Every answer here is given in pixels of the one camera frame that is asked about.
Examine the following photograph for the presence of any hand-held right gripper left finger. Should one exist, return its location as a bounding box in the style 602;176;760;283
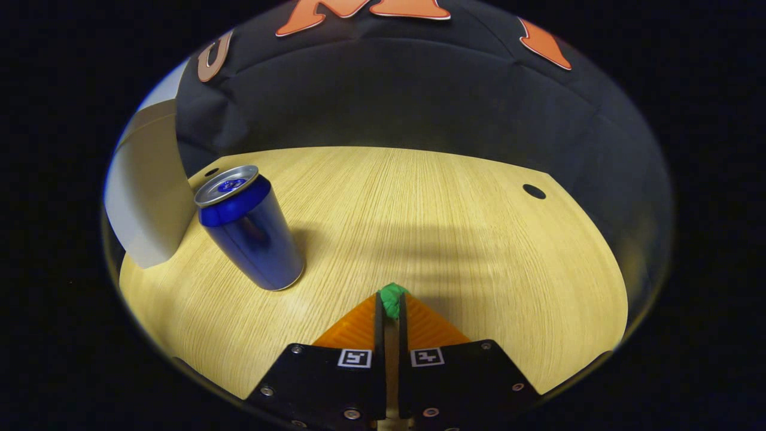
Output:
245;293;387;431

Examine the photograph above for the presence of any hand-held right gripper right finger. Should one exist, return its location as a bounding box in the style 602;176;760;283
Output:
398;293;542;431

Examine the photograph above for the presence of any green paper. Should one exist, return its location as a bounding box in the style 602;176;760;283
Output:
378;283;411;320

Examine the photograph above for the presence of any blue pop can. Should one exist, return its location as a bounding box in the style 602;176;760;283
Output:
194;165;306;292

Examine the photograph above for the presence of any white desktop garbage bin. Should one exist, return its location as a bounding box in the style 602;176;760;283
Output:
103;59;199;270

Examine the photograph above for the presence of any wooden desktop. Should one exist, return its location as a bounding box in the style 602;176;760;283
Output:
118;146;629;400

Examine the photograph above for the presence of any black backdrop cloth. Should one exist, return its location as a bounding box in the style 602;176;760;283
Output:
174;0;674;288

